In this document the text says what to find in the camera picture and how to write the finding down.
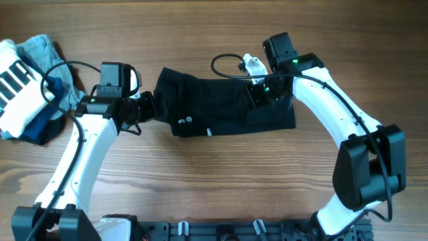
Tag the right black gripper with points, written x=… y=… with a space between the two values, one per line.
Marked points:
x=256 y=99

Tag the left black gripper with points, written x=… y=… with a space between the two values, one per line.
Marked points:
x=150 y=110

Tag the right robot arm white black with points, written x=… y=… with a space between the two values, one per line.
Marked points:
x=370 y=165

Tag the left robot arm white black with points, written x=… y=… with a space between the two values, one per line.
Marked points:
x=60 y=211

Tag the navy blue folded garment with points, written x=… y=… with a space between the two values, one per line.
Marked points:
x=34 y=129

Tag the light blue denim garment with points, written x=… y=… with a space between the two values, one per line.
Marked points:
x=42 y=55

